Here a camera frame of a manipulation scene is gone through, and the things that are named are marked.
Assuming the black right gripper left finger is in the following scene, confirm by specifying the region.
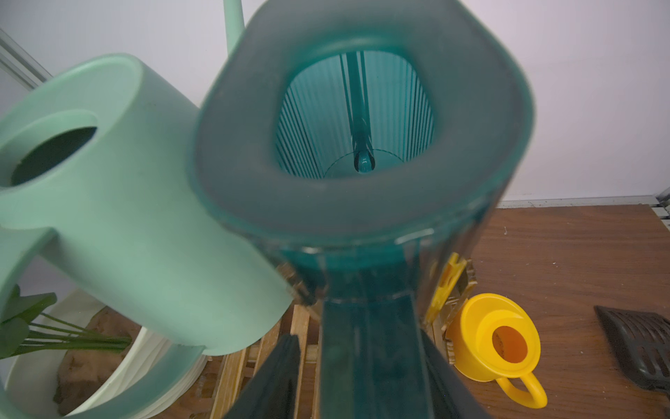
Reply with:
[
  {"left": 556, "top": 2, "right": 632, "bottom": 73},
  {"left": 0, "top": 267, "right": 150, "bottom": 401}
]
[{"left": 223, "top": 335, "right": 301, "bottom": 419}]

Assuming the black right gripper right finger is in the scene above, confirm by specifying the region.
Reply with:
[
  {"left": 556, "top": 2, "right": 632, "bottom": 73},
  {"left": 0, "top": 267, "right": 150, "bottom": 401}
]
[{"left": 420, "top": 330, "right": 492, "bottom": 419}]

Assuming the brown wooden slatted shelf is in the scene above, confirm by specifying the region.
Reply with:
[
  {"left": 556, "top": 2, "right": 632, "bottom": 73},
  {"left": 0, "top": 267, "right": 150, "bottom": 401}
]
[{"left": 172, "top": 256, "right": 478, "bottom": 419}]

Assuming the dark green watering can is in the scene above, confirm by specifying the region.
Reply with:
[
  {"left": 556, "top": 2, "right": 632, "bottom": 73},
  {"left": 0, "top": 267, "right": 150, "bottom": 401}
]
[{"left": 187, "top": 0, "right": 536, "bottom": 419}]

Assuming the light green watering can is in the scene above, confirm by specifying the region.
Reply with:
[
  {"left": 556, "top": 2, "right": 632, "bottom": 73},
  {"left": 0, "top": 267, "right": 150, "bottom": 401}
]
[{"left": 0, "top": 0, "right": 294, "bottom": 419}]

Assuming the yellow watering can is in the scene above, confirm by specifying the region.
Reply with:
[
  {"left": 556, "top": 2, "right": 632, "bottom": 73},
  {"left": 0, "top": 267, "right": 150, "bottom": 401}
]
[{"left": 422, "top": 252, "right": 548, "bottom": 410}]

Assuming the white ribbed plant pot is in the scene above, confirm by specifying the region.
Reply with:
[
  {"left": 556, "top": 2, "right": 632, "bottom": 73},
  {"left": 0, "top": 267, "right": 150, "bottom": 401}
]
[{"left": 2, "top": 289, "right": 210, "bottom": 418}]

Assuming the green monstera plant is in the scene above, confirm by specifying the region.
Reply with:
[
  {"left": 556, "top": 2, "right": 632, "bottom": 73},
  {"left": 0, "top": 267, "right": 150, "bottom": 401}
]
[{"left": 1, "top": 286, "right": 132, "bottom": 359}]

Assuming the right corner metal profile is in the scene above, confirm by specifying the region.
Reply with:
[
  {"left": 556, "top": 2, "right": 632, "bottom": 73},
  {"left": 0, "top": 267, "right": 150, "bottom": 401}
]
[{"left": 651, "top": 188, "right": 670, "bottom": 230}]

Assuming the corner metal profile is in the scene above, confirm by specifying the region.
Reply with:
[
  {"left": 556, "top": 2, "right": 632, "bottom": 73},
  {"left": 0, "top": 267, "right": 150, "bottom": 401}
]
[
  {"left": 0, "top": 30, "right": 52, "bottom": 90},
  {"left": 651, "top": 188, "right": 670, "bottom": 230}
]

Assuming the left corner metal profile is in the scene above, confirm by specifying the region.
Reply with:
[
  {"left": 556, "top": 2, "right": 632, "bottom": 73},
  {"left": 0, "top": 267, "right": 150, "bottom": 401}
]
[{"left": 0, "top": 30, "right": 52, "bottom": 90}]

